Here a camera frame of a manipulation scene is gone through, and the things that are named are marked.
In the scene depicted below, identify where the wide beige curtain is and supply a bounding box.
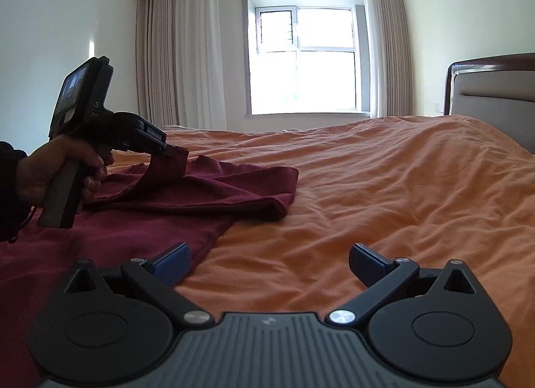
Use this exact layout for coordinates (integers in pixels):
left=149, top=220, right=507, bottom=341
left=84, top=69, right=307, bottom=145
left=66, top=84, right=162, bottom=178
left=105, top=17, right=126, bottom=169
left=134, top=0, right=229, bottom=132

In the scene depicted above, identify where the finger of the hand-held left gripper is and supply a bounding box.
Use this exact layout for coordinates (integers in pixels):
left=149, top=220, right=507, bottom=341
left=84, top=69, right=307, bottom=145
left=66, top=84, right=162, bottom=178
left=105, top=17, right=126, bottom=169
left=164, top=142, right=189, bottom=160

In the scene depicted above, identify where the narrow beige curtain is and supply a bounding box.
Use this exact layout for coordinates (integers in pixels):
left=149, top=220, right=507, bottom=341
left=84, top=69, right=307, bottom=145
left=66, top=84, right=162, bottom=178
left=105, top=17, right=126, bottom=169
left=359, top=0, right=428, bottom=119

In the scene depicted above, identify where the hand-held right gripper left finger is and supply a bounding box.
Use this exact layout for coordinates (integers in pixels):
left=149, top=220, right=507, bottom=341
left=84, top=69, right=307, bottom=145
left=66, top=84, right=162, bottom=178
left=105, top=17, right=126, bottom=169
left=63, top=241, right=214, bottom=328

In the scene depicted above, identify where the padded wooden bed headboard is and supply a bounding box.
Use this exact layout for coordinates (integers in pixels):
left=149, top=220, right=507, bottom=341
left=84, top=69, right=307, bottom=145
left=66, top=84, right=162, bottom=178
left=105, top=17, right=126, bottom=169
left=444, top=53, right=535, bottom=151

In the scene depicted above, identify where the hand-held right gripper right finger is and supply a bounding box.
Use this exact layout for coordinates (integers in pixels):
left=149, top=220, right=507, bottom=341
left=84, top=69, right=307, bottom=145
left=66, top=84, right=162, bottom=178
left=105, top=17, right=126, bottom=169
left=328, top=242, right=478, bottom=327

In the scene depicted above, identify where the maroon garment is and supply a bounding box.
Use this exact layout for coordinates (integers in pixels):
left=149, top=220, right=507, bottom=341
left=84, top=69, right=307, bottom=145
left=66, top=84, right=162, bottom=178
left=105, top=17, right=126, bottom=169
left=0, top=148, right=300, bottom=376

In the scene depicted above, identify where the person's left hand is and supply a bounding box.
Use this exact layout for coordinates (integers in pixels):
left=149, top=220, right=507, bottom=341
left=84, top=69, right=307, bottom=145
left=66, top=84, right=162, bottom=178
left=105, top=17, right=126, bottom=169
left=17, top=135, right=116, bottom=207

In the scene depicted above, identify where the orange bed sheet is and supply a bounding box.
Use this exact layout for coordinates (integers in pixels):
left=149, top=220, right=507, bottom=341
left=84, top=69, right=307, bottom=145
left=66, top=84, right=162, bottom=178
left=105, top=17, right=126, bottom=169
left=112, top=114, right=535, bottom=332

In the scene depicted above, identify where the window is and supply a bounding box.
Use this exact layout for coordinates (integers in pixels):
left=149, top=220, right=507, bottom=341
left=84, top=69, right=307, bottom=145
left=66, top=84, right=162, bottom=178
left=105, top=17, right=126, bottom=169
left=241, top=0, right=372, bottom=119

